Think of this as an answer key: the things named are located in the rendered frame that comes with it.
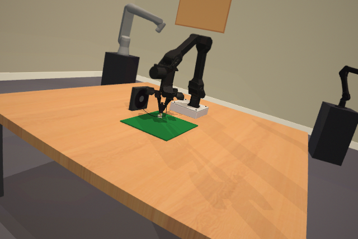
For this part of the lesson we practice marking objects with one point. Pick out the green circuit board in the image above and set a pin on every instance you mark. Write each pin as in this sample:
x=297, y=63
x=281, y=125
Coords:
x=166, y=127

